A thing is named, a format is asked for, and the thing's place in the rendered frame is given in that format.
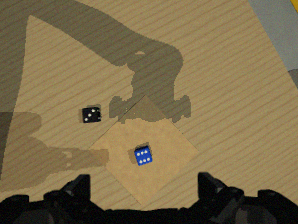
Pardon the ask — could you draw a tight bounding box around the blue die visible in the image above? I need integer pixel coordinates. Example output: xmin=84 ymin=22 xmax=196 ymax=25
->
xmin=134 ymin=145 xmax=153 ymax=166

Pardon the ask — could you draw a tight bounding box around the tan flat mat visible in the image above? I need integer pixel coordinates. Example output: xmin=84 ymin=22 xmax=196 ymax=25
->
xmin=89 ymin=95 xmax=198 ymax=206

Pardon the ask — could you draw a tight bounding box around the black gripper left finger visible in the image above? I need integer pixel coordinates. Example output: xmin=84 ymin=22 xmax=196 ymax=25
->
xmin=0 ymin=174 xmax=120 ymax=224

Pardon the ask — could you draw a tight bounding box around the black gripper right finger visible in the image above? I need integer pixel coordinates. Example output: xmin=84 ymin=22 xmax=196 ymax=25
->
xmin=175 ymin=172 xmax=298 ymax=224

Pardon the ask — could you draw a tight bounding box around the black die with white pips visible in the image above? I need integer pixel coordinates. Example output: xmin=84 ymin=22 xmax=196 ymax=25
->
xmin=82 ymin=107 xmax=101 ymax=123

